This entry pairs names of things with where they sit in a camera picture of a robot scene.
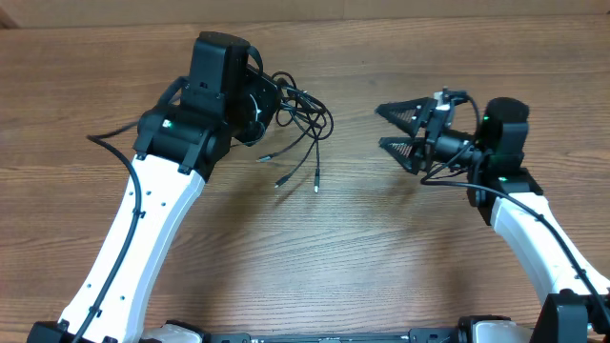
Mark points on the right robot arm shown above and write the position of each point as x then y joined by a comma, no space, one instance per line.
574,296

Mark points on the brown cardboard backdrop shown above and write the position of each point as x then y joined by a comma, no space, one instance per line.
27,14

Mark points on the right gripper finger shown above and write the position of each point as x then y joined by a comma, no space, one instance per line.
408,116
408,152

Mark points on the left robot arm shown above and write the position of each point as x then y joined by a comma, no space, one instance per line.
225,97

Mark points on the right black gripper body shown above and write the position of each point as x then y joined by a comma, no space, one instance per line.
436,131

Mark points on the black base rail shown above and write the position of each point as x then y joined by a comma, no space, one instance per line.
329,338

